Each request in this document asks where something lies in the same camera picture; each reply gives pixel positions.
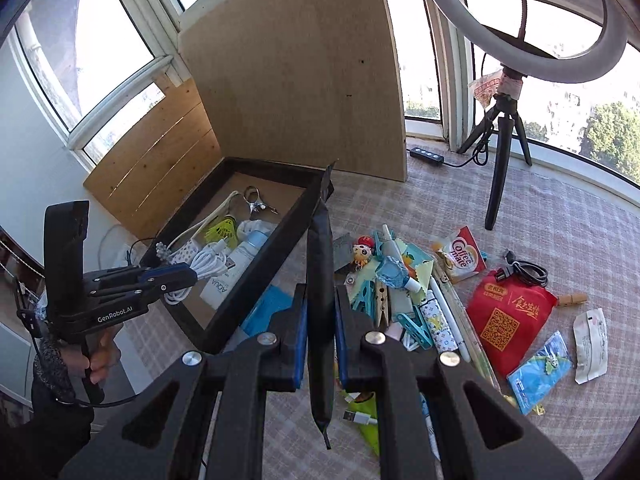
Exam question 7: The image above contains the large plywood board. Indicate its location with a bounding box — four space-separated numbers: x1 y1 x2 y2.
177 0 408 183

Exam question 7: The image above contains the thin white cable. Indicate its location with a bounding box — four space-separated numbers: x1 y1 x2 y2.
172 190 241 253

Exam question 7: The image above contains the yellow green shuttlecock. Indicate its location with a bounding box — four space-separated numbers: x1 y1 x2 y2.
202 215 236 251

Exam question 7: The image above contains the metal spring clamp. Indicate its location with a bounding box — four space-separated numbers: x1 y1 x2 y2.
243 185 279 221

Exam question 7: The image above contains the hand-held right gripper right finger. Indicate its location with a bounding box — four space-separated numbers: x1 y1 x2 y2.
334 284 586 480

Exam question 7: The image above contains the teal orange printed packet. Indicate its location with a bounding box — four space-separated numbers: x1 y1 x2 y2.
400 244 437 283

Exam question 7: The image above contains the lime green tube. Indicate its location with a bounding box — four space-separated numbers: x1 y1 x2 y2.
349 394 382 457

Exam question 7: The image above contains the red white creamer sachet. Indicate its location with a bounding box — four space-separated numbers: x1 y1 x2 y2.
432 226 488 285

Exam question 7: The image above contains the white window frame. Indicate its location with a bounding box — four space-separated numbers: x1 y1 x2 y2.
0 0 640 186

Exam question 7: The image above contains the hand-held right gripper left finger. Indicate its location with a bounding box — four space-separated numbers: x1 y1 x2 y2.
59 282 310 480

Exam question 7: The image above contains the yellow chopstick sleeve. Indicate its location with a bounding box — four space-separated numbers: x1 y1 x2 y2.
434 255 502 392

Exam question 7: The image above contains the red pouch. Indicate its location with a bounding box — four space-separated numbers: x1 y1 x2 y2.
465 269 558 378

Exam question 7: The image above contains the black usb cable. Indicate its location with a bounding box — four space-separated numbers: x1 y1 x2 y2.
495 250 550 288

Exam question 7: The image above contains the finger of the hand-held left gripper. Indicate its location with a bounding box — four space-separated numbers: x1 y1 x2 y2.
84 284 196 307
82 264 199 290

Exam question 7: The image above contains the cartoon doll keychain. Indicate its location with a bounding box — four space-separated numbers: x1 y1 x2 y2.
350 234 378 273

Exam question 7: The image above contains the person's left forearm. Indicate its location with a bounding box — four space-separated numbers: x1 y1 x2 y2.
0 337 96 480

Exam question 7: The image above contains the white pen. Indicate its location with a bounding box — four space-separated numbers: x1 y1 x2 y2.
430 276 473 363

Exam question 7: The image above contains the teal plastic clothespin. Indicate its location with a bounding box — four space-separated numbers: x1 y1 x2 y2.
347 280 377 323
391 310 435 351

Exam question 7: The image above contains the white dotted pouch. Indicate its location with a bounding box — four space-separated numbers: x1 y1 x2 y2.
170 239 203 266

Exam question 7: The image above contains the grey white spray tube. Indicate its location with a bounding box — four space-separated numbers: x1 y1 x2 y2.
372 224 401 261

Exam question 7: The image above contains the red white wrapper tag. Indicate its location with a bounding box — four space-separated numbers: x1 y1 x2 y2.
467 71 502 109

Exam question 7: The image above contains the white ring light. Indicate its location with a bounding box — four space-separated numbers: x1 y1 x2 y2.
410 0 628 83

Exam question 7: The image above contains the black storage box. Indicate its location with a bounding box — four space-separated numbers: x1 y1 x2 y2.
139 156 335 356

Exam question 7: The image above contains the blue clear plastic packet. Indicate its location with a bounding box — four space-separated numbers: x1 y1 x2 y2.
507 331 573 416

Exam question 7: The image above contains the pine plank board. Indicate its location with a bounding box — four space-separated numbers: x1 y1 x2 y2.
82 77 223 241

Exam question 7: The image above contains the white paper sachet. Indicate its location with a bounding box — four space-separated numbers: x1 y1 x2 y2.
572 307 608 386

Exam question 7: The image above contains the white usb plug cable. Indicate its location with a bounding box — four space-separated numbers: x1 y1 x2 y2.
342 392 381 428

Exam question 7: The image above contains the black power strip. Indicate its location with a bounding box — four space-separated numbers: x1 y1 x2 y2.
409 146 446 167

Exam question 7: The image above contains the grey green tube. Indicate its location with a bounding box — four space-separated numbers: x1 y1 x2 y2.
390 287 417 322

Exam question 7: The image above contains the plaid cloth covered desktop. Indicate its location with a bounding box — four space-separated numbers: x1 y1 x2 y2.
95 162 640 480

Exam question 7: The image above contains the black ring light cable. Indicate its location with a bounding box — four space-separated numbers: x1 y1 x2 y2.
442 50 501 168

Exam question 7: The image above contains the grey tea sachet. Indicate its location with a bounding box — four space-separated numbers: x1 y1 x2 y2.
332 232 358 276

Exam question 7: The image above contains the person's left hand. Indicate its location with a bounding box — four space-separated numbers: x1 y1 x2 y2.
61 325 122 386

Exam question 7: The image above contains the blue foil sachet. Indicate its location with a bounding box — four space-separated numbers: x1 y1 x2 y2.
240 285 295 338

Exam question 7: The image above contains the black tripod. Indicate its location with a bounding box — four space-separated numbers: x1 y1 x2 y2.
457 67 533 231

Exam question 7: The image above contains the white lotion bottle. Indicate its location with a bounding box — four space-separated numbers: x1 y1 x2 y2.
200 230 276 311

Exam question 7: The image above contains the pale yellow lens cloth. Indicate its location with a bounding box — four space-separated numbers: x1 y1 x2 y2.
345 260 386 291

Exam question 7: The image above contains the patterned white pen pouch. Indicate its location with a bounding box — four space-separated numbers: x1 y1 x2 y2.
416 290 462 354

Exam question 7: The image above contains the black soft packet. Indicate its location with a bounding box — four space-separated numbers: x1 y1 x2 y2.
306 162 335 451

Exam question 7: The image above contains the small blue clear bottle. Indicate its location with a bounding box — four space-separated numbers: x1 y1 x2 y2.
375 255 423 293

